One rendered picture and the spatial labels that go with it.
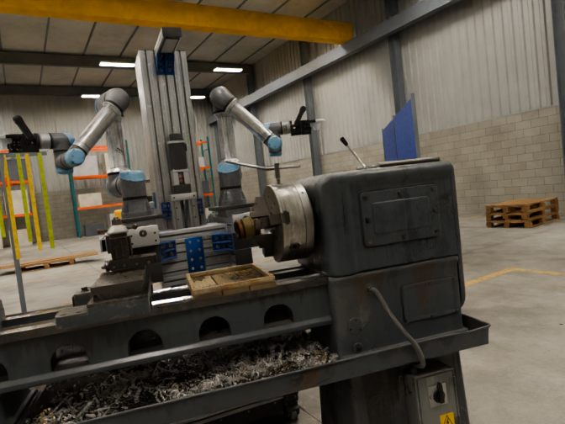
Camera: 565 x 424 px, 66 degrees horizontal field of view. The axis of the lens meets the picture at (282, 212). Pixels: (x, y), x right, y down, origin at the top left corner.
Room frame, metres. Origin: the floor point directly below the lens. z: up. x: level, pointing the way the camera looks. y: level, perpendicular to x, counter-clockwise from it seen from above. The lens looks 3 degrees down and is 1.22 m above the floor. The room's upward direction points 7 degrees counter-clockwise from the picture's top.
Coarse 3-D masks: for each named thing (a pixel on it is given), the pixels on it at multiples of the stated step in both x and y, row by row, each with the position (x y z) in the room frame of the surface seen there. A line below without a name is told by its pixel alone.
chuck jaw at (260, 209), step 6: (258, 198) 1.81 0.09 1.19; (264, 198) 1.82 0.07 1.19; (258, 204) 1.79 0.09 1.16; (264, 204) 1.79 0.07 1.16; (252, 210) 1.80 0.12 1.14; (258, 210) 1.77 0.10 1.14; (264, 210) 1.77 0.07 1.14; (252, 216) 1.74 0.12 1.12; (258, 216) 1.75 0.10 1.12; (264, 216) 1.76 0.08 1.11
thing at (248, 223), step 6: (234, 222) 1.72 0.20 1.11; (240, 222) 1.70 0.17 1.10; (246, 222) 1.69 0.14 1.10; (252, 222) 1.69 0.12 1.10; (240, 228) 1.68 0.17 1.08; (246, 228) 1.68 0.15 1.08; (252, 228) 1.69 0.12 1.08; (240, 234) 1.68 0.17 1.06; (246, 234) 1.68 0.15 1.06; (252, 234) 1.70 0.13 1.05
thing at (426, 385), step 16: (368, 288) 1.62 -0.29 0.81; (384, 304) 1.56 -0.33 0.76; (416, 368) 1.70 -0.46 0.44; (432, 368) 1.68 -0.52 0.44; (448, 368) 1.66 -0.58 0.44; (416, 384) 1.62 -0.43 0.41; (432, 384) 1.64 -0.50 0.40; (448, 384) 1.65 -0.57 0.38; (416, 400) 1.62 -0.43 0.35; (432, 400) 1.63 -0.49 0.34; (448, 400) 1.65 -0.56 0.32; (416, 416) 1.63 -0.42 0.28; (432, 416) 1.62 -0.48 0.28; (448, 416) 1.64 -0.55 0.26
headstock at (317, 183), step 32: (320, 192) 1.62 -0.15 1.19; (352, 192) 1.64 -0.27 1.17; (384, 192) 1.67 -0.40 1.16; (416, 192) 1.70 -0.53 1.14; (448, 192) 1.76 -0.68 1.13; (320, 224) 1.66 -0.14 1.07; (352, 224) 1.63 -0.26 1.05; (384, 224) 1.66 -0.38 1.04; (416, 224) 1.70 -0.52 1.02; (448, 224) 1.75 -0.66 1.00; (320, 256) 1.70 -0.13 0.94; (352, 256) 1.61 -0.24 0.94; (384, 256) 1.67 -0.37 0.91; (416, 256) 1.70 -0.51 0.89; (448, 256) 1.75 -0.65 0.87
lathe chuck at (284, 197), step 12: (264, 192) 1.82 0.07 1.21; (276, 192) 1.67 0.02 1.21; (288, 192) 1.67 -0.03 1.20; (276, 204) 1.66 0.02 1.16; (288, 204) 1.63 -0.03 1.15; (300, 204) 1.64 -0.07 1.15; (288, 216) 1.63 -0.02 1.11; (300, 216) 1.62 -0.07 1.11; (276, 228) 1.70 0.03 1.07; (288, 228) 1.61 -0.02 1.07; (300, 228) 1.62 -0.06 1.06; (276, 240) 1.72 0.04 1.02; (288, 240) 1.62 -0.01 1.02; (300, 240) 1.63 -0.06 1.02; (276, 252) 1.74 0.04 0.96; (288, 252) 1.65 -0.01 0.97; (300, 252) 1.67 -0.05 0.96
